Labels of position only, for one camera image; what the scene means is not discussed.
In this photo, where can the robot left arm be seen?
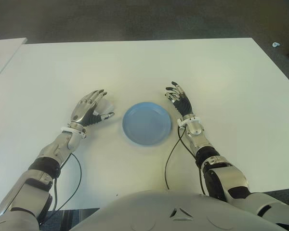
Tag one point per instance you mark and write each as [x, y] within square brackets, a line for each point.
[57, 146]

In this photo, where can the blue round plate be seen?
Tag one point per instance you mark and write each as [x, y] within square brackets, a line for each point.
[147, 124]

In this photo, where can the white charger block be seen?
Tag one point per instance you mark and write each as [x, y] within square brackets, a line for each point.
[104, 107]

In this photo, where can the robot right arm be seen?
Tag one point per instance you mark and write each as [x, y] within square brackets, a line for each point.
[231, 172]

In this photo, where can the small white floor object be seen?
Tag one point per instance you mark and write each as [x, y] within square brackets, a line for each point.
[275, 44]

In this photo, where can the white side table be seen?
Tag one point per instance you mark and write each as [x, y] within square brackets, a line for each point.
[2, 48]

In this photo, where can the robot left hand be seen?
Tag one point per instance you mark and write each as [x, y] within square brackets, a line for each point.
[83, 110]

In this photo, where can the grey robot torso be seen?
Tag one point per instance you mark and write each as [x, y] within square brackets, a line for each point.
[159, 211]

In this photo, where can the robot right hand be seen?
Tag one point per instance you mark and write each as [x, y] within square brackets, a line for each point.
[183, 103]

